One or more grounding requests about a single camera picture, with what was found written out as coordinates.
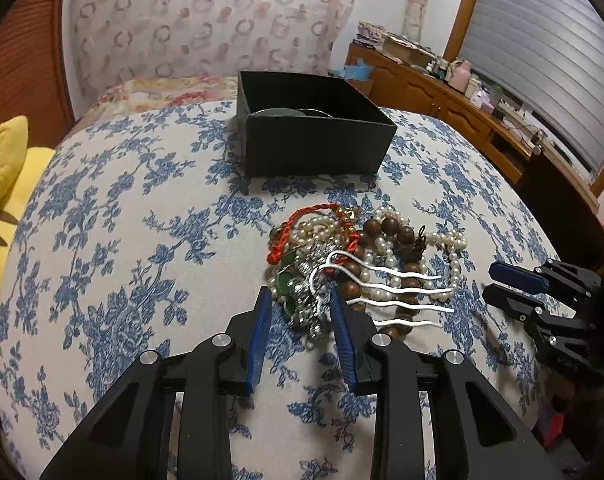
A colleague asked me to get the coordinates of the grey-green jade bangle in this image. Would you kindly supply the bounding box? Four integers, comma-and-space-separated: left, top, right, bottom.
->
254, 106, 303, 118

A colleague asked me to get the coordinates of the dark chair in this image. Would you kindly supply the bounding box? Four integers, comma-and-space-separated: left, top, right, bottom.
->
514, 147, 604, 272

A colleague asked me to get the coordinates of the silver ornament cluster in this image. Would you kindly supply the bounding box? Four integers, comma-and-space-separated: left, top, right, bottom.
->
284, 245, 339, 336

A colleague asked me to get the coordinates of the wooden slatted wardrobe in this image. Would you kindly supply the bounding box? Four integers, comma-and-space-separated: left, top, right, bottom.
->
0, 0, 78, 173

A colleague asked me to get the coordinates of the grey window blind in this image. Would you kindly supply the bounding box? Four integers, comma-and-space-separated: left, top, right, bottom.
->
457, 0, 604, 173

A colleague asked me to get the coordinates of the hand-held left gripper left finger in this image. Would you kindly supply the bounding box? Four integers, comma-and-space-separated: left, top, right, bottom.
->
39, 287, 274, 480

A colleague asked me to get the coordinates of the ring patterned sheer curtain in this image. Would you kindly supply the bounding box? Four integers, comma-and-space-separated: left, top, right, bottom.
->
62, 0, 361, 112

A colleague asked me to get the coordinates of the pearl bracelet with gold charm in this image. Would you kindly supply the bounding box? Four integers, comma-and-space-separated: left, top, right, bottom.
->
281, 215, 355, 256

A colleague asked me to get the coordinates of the wooden cabinet desk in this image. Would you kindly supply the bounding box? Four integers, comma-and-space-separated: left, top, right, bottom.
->
344, 42, 603, 207

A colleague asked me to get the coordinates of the brown wooden bead bracelet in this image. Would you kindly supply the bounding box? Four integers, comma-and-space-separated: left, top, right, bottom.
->
338, 211, 429, 342

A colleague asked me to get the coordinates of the yellow plush toy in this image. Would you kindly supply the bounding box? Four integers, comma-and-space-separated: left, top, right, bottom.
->
0, 116, 58, 322

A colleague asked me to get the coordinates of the floral patchwork quilt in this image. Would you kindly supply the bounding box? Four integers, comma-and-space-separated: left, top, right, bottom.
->
84, 76, 243, 122

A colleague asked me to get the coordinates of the green jade pendant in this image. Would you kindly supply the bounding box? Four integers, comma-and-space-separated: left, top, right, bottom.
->
276, 255, 308, 313

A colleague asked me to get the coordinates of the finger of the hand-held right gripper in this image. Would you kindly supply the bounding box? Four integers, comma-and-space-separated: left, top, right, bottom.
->
488, 261, 604, 306
483, 283, 600, 346

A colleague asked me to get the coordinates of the pink cup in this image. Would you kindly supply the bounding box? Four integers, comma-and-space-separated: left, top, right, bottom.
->
449, 59, 474, 94

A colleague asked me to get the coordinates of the red braided cord bracelet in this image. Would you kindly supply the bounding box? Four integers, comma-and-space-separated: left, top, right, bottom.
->
266, 202, 364, 267

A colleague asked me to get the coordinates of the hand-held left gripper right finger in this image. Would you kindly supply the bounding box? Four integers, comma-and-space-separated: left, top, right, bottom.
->
328, 287, 565, 480

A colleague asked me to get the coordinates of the light blue cloth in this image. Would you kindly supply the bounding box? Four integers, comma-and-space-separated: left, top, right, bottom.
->
331, 59, 374, 82

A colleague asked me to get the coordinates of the white pearl necklace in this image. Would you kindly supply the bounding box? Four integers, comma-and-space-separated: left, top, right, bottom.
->
362, 207, 469, 311

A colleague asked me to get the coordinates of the black cardboard box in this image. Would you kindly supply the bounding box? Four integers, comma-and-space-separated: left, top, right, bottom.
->
236, 71, 398, 179

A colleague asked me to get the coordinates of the silver wavy hair fork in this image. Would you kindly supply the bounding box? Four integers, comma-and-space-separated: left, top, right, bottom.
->
309, 251, 456, 332

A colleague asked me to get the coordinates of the stack of books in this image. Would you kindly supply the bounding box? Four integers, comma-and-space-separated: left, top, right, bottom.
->
354, 21, 435, 68

